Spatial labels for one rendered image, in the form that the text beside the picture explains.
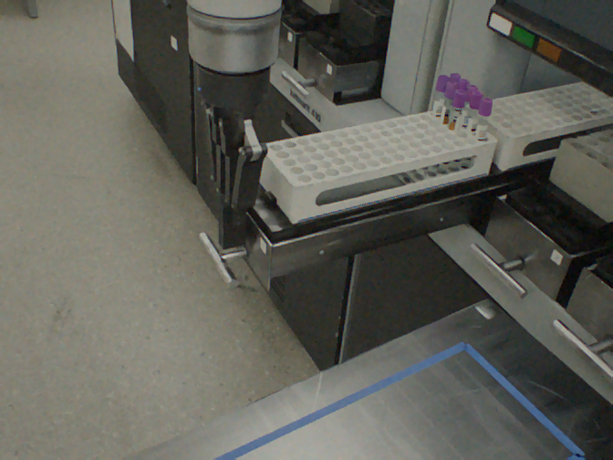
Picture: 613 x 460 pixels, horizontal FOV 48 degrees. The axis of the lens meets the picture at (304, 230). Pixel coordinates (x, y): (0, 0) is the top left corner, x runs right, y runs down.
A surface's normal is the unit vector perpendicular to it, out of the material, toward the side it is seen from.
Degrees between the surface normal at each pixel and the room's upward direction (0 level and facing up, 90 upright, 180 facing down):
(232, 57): 90
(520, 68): 90
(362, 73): 90
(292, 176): 0
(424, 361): 0
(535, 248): 90
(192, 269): 0
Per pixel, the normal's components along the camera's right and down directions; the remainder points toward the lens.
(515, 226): -0.88, 0.23
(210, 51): -0.41, 0.53
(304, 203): 0.46, 0.56
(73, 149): 0.07, -0.80
